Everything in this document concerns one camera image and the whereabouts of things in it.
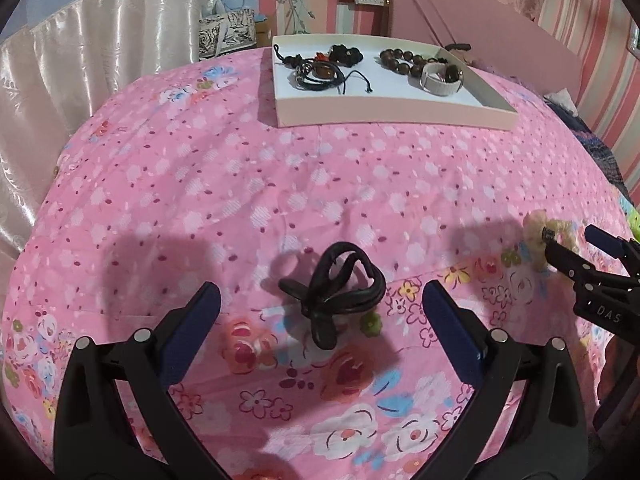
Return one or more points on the small green flower clip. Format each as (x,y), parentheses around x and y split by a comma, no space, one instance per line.
(371,324)

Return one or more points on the brown cardboard box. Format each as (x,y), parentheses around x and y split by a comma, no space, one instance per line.
(264,32)

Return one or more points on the pink floral bedsheet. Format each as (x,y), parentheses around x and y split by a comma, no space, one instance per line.
(225,200)

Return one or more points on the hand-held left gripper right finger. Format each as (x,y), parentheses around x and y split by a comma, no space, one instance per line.
(452,330)

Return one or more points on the black hair band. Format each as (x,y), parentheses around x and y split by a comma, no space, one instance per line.
(457,47)

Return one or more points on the black hair claw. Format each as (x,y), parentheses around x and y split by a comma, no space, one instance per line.
(322,330)

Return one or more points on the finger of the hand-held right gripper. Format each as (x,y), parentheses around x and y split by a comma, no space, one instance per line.
(600,235)
(565,257)

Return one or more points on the beige fluffy scrunchie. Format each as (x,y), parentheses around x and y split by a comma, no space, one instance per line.
(535,222)

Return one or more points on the dark patterned cloth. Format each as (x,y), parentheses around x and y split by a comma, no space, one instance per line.
(595,145)

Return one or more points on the green yellow fabric item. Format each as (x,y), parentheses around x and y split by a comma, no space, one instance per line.
(632,220)

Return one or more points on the zebra print bag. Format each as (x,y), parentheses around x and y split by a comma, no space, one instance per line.
(235,27)

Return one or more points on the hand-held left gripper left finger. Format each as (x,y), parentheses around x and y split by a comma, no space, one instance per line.
(195,325)

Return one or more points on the light blue gift bag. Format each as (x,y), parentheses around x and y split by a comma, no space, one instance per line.
(235,4)

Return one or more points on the pink headboard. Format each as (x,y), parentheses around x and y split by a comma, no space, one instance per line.
(500,10)

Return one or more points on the white shallow tray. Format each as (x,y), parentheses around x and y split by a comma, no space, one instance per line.
(380,95)

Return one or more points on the cream satin curtain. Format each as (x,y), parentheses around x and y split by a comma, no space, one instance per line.
(100,60)

